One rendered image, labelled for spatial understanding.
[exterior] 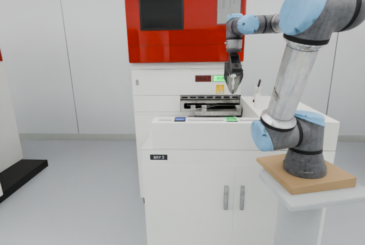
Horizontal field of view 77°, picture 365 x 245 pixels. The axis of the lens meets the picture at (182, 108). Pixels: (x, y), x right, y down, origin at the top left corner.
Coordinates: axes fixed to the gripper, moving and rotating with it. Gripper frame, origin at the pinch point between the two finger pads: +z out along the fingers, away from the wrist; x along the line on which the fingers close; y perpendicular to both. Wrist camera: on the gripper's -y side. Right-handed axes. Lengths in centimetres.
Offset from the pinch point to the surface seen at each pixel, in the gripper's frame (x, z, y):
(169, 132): 31.0, 19.8, -3.9
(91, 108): 172, 61, 207
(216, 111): 3, 23, 47
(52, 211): 139, 110, 48
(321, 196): -24, 29, -41
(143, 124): 60, 36, 59
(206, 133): 12.9, 20.0, -3.9
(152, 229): 43, 77, -4
